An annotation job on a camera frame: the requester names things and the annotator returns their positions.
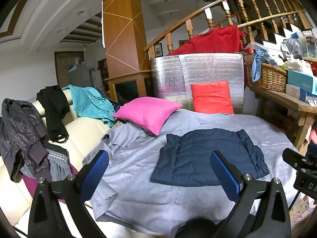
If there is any grey collared shirt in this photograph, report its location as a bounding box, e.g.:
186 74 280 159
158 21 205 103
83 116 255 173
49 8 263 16
82 123 159 222

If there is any dark grey puffer jacket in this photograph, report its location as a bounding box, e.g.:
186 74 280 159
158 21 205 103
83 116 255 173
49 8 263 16
0 98 53 182

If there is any wooden bench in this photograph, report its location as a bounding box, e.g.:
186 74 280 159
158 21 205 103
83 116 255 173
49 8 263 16
248 84 317 155

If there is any magenta cloth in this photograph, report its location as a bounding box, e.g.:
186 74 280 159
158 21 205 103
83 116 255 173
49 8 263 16
22 165 77 201

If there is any teal cardboard box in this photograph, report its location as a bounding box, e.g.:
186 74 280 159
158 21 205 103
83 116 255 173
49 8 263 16
287 69 317 95

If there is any wooden stair railing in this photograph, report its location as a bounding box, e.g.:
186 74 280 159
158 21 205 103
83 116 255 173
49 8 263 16
144 0 314 60

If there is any silver foil insulation panel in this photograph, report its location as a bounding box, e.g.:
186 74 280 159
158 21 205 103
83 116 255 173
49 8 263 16
150 53 245 114

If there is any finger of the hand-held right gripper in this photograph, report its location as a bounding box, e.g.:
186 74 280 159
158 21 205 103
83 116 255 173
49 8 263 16
282 148 317 171

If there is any wicker basket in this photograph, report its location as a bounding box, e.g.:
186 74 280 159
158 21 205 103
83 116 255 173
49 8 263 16
245 62 289 93

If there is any pink pillow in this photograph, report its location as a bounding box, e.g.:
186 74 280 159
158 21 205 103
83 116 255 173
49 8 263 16
113 97 183 136

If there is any grey patterned cloth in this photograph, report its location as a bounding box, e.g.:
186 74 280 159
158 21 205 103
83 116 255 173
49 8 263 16
21 149 72 182

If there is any wooden pillar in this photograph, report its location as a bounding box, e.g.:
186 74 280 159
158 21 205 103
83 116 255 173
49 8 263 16
102 0 153 106

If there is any navy blue padded jacket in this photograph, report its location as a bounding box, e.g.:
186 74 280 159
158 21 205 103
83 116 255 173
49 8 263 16
150 128 270 187

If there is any clear plastic storage box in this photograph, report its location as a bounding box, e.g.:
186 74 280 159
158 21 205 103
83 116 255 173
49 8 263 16
296 28 317 59

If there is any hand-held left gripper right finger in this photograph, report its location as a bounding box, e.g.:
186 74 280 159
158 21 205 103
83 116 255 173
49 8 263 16
210 150 291 238

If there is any red cloth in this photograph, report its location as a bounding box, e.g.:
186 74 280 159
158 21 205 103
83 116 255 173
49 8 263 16
166 25 247 56

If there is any floral patterned cloth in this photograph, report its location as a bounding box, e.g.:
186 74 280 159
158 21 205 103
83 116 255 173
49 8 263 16
288 195 311 226

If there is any black garment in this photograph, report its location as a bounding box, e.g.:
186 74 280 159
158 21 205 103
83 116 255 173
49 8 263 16
37 85 70 143

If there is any wooden door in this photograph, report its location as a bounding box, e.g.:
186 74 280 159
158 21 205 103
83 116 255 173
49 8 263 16
54 51 85 88

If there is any teal garment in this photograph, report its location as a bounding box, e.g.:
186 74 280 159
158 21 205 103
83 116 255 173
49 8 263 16
62 84 117 127

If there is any grey plastic bag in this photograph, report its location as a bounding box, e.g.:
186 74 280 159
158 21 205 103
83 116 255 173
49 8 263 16
281 38 303 60

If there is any light blue cloth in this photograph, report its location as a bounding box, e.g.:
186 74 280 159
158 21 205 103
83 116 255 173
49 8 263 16
251 48 275 82

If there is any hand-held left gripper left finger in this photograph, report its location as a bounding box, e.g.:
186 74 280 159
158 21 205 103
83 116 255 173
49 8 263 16
28 149 110 238

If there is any grey blanket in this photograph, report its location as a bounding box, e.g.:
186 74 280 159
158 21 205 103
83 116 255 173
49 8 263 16
83 109 301 238

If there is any white plastic bag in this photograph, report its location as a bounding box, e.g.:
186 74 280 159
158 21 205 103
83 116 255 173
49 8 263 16
284 59 314 76

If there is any white refrigerator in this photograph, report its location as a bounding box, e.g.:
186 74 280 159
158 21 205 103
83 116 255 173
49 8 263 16
89 69 104 91

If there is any white and blue box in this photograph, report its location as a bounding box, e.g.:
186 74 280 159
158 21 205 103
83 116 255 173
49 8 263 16
285 84 317 105

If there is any red-orange pillow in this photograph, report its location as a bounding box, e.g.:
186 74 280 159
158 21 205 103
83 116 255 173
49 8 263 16
190 81 234 114

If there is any cream sofa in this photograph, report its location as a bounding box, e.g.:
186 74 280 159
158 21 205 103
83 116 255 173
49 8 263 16
0 89 139 238

